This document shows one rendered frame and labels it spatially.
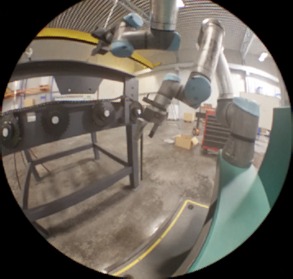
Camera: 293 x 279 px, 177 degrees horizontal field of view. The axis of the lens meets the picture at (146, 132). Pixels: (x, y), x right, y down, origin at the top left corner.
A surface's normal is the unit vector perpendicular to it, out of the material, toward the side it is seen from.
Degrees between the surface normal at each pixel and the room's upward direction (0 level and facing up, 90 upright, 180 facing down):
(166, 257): 0
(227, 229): 0
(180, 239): 0
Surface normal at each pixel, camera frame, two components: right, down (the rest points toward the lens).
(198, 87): -0.28, 0.23
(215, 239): 0.02, -0.97
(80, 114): 0.81, 0.16
